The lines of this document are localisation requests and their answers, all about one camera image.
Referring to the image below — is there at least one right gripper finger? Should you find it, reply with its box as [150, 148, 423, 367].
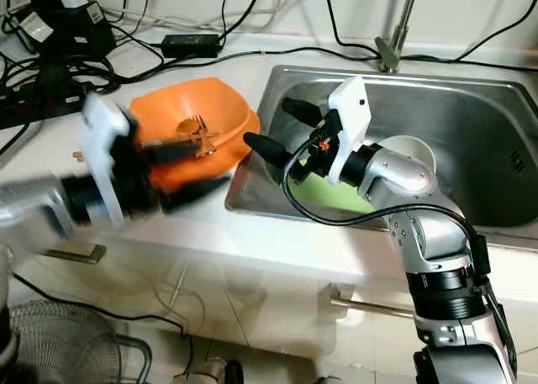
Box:
[243, 132, 303, 171]
[282, 97, 324, 126]

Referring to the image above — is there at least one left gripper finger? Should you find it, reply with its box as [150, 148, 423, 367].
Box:
[164, 115, 226, 160]
[168, 178, 232, 213]

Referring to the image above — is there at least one orange plastic bowl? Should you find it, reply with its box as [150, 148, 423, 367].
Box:
[129, 77, 261, 192]

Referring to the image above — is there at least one green plate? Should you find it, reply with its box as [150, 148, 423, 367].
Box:
[273, 170, 379, 215]

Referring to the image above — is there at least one white bowl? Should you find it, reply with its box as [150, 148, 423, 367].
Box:
[374, 134, 436, 175]

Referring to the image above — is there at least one black power adapter brick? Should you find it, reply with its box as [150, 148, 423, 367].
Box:
[161, 34, 224, 59]

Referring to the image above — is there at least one metal faucet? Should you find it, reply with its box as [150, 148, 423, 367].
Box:
[376, 0, 421, 74]

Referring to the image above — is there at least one black power strip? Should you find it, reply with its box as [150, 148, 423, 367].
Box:
[0, 90, 85, 131]

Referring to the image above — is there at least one stainless steel sink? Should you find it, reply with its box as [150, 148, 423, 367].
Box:
[225, 65, 538, 250]

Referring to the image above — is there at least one black charger with white labels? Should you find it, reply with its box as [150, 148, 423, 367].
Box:
[17, 0, 117, 61]

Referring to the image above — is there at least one grey floor fan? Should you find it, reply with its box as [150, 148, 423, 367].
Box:
[8, 300, 152, 384]

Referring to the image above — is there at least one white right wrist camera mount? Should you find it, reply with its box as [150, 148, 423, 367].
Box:
[326, 76, 371, 183]

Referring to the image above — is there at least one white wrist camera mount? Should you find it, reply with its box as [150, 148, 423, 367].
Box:
[80, 92, 135, 221]
[326, 76, 371, 183]

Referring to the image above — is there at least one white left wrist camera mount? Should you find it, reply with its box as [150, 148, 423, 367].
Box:
[80, 92, 135, 221]

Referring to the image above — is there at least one metal drawer handle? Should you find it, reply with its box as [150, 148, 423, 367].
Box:
[42, 245, 108, 265]
[328, 283, 413, 318]

